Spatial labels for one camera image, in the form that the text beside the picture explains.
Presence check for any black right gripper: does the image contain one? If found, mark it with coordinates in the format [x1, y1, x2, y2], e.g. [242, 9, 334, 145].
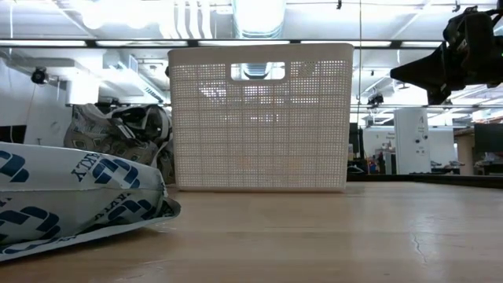
[390, 5, 503, 106]

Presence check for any white perforated plastic basket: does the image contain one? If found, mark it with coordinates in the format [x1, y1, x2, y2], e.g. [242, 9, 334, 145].
[167, 42, 354, 193]

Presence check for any white kiosk cabinet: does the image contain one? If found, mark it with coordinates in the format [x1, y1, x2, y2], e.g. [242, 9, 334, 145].
[394, 108, 431, 175]

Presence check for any black monitor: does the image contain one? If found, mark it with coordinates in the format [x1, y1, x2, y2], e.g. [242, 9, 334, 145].
[473, 123, 503, 158]

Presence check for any grey patterned crumpled package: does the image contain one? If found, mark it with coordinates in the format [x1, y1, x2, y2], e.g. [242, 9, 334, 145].
[64, 102, 177, 185]

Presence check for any white pouch blue print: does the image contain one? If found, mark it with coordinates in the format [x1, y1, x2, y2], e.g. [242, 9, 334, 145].
[0, 141, 182, 263]

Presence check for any silver ventilation duct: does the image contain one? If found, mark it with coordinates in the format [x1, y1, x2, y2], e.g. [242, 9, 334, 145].
[231, 0, 288, 39]

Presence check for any black horizontal frame bar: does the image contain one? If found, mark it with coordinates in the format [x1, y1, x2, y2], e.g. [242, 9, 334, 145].
[0, 38, 447, 50]

